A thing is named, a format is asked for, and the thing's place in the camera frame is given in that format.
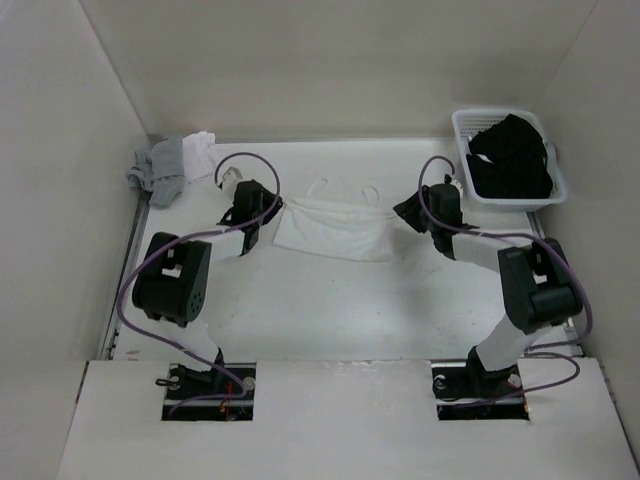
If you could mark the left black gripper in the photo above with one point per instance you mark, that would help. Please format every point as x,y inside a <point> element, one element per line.
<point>273,212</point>

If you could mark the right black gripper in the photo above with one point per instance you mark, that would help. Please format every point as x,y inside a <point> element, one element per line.
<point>407,210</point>

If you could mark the white tank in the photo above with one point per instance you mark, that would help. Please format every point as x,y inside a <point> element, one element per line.
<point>352,232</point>
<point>199,156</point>

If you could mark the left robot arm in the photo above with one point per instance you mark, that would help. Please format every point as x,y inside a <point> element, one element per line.
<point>171,282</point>

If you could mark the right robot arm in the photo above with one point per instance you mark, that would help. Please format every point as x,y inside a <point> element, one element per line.
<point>537,289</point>

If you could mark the folded white tank top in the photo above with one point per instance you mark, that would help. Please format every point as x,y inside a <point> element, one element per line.
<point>199,156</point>

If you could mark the black tank top pile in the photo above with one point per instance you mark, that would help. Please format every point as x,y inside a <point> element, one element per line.
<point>509,161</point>

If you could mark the folded grey tank top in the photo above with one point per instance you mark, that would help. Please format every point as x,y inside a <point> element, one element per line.
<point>159,171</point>

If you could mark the white plastic basket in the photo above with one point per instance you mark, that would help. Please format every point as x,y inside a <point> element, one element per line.
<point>469,122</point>

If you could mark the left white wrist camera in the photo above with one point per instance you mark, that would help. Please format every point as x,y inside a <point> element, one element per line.
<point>230,180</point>

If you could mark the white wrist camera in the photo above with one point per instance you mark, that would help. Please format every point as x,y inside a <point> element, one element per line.
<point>449,180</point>
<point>230,180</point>

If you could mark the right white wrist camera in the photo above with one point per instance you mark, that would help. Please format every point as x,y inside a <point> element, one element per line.
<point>449,180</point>

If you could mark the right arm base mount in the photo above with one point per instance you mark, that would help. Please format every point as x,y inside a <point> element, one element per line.
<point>461,396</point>

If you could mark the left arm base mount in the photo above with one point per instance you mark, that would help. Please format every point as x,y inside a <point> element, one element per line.
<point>208,395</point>

